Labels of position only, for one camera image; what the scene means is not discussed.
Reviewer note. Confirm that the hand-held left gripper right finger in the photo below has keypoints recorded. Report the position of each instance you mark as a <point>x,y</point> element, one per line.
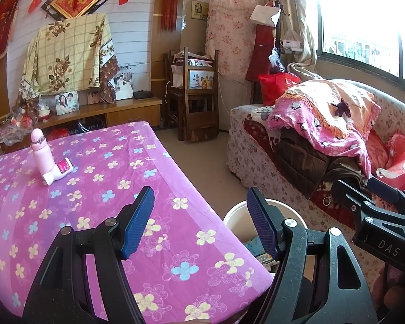
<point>263,222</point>

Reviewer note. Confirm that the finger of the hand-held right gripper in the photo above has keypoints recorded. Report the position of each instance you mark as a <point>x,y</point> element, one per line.
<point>384,189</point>
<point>349,197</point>

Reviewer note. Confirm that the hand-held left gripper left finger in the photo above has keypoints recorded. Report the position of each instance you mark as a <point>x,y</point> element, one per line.
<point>138,222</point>

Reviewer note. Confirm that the blue snack packet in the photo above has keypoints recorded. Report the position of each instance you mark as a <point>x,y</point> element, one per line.
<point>254,246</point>

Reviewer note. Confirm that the round white bin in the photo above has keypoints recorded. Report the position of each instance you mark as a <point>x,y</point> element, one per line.
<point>236,216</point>

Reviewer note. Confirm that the person's right hand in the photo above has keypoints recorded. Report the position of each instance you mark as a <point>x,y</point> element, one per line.
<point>393,295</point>

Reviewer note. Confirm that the pink red plastic bag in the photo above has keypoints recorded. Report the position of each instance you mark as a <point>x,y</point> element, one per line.
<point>403,162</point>

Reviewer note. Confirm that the brown coat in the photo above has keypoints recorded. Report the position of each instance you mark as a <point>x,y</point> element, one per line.
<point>300,162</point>

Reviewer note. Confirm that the pink cartoon blanket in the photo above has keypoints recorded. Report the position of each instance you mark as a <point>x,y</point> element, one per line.
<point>310,135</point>

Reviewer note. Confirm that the floral covered sofa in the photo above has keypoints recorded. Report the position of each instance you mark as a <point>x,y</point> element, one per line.
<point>243,152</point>

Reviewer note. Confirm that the pink floral bed blanket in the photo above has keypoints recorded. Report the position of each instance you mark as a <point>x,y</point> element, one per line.
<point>87,162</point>

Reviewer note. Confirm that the red patterned sofa throw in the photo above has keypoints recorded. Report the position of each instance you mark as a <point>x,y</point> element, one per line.
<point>260,141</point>

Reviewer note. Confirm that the white bottle pink label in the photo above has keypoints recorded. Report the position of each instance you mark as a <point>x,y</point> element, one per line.
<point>59,170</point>

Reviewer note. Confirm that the peach fringed cushion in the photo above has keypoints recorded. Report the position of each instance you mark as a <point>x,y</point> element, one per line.
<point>330,101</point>

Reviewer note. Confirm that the wooden cabinet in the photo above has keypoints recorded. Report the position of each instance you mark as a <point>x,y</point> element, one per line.
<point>131,108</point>

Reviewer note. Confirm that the dark wooden chair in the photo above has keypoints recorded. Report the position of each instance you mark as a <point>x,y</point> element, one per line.
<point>199,121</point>

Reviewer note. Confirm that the small black box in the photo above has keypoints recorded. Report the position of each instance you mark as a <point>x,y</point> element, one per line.
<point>143,93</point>

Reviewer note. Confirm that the wedding photo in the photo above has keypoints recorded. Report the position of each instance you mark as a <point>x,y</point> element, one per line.
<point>123,86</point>

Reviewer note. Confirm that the white ornament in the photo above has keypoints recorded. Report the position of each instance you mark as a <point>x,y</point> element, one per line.
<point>44,110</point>

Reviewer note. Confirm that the framed picture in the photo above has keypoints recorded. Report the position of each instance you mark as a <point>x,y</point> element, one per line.
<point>200,79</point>

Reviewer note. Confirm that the clear wrapped gifts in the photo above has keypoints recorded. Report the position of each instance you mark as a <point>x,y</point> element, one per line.
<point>17,121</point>

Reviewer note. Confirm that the window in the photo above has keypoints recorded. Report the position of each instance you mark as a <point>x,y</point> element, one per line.
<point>364,23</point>

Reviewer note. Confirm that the white hanging plastic bag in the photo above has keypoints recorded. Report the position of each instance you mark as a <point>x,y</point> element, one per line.
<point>292,40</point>

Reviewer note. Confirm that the red hanging garment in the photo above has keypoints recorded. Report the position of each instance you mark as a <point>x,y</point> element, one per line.
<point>261,54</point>

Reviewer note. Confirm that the cream floral cloth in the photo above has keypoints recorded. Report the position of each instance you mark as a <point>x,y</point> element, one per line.
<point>71,50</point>

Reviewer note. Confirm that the pink floral appliance cover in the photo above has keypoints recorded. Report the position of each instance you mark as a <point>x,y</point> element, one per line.
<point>229,30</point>

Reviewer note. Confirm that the beige curtain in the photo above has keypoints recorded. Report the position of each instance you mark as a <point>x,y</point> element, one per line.
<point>297,6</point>

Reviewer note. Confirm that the white paper bag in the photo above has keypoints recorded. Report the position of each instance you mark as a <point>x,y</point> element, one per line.
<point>265,15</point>

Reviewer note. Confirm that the red knot tassel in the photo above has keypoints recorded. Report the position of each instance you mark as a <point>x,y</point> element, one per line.
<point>170,6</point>

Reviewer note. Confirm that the couple photo frame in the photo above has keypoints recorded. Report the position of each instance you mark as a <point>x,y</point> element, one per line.
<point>67,103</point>

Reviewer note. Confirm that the small wall picture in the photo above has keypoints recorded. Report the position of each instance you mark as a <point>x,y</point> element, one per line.
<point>200,10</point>

